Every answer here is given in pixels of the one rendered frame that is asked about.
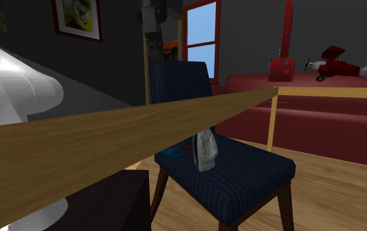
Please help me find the dark blue upholstered chair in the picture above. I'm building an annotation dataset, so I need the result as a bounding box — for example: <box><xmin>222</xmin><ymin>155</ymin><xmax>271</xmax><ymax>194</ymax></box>
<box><xmin>148</xmin><ymin>58</ymin><xmax>297</xmax><ymax>231</ymax></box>

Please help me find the red framed wall picture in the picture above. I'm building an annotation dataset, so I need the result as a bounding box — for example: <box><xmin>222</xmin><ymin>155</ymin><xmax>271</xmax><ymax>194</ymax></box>
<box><xmin>51</xmin><ymin>0</ymin><xmax>103</xmax><ymax>43</ymax></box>

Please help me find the red framed window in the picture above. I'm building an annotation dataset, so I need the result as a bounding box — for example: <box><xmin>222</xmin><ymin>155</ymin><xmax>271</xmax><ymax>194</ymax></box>
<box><xmin>182</xmin><ymin>0</ymin><xmax>222</xmax><ymax>85</ymax></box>

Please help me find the red low cabinet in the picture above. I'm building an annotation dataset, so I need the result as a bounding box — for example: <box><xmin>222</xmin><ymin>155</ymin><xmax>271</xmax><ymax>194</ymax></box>
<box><xmin>211</xmin><ymin>71</ymin><xmax>367</xmax><ymax>170</ymax></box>

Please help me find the tall red column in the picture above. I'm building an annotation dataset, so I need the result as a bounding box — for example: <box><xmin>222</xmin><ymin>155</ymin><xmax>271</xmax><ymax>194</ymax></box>
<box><xmin>278</xmin><ymin>0</ymin><xmax>295</xmax><ymax>60</ymax></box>

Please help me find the dark robot stand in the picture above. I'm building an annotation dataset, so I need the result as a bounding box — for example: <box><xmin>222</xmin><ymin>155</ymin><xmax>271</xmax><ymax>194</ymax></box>
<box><xmin>43</xmin><ymin>169</ymin><xmax>152</xmax><ymax>231</ymax></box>

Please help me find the wooden table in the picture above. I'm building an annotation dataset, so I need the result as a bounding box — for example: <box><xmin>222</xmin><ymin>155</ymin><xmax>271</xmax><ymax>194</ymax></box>
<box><xmin>0</xmin><ymin>86</ymin><xmax>367</xmax><ymax>231</ymax></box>

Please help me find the silver clothes iron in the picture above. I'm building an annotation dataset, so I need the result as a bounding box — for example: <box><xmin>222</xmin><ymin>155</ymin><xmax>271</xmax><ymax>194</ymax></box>
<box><xmin>191</xmin><ymin>127</ymin><xmax>219</xmax><ymax>173</ymax></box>

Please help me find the blue and red tool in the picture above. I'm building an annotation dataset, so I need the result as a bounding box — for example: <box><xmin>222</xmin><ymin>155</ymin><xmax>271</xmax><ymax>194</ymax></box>
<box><xmin>165</xmin><ymin>144</ymin><xmax>194</xmax><ymax>159</ymax></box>

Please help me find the red box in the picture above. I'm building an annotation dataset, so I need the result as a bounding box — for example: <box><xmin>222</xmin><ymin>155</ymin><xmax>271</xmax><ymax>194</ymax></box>
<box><xmin>267</xmin><ymin>57</ymin><xmax>295</xmax><ymax>83</ymax></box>

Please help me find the red and white toy biplane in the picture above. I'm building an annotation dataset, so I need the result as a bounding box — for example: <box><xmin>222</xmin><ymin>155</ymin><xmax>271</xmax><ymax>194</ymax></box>
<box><xmin>303</xmin><ymin>45</ymin><xmax>367</xmax><ymax>83</ymax></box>

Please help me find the wooden shelf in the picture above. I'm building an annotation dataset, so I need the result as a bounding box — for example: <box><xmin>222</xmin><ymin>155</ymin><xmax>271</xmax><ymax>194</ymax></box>
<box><xmin>142</xmin><ymin>5</ymin><xmax>184</xmax><ymax>106</ymax></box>

